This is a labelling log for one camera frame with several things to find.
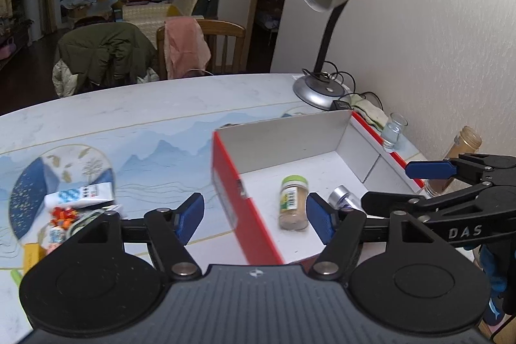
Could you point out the red orange toy figure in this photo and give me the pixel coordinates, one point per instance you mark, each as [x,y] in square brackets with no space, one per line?
[63,217]

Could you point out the yellow small box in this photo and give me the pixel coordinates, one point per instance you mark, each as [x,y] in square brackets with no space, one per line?
[33,253]

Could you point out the red white cardboard box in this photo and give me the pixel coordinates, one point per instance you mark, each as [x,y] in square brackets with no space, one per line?
[265,170]

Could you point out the wooden chair pink cloth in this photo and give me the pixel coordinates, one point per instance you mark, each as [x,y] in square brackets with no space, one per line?
[225,41]

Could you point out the green lid spice jar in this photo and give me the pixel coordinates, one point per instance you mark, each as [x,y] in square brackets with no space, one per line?
[292,205]

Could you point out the small clear glass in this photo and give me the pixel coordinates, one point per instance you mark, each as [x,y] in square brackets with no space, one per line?
[393,130]

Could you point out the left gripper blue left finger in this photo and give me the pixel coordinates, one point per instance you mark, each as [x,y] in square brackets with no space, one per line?
[171,230]

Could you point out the clear jar silver lid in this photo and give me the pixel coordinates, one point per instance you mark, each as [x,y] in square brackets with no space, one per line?
[341,199]

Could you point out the blue white striped toy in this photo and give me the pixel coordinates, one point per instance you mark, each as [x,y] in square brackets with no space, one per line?
[57,236]

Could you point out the green jacket on chair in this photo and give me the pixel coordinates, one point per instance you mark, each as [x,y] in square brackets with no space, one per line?
[103,56]

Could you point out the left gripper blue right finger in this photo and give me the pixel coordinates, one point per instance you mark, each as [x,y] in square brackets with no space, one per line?
[339,231]

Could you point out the grey correction tape dispenser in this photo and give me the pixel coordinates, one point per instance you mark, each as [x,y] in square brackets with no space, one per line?
[84,219]

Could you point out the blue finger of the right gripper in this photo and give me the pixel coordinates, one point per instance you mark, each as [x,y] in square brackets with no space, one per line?
[430,170]

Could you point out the pink cloth on chair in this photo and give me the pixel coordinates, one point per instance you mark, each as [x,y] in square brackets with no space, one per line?
[185,49]

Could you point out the sofa with blankets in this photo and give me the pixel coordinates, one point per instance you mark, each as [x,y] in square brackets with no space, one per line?
[149,15]

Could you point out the white blue tube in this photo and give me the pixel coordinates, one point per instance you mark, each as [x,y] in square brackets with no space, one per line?
[83,197]

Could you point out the folded green white cloth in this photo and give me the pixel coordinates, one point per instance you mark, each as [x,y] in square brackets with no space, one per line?
[373,115]

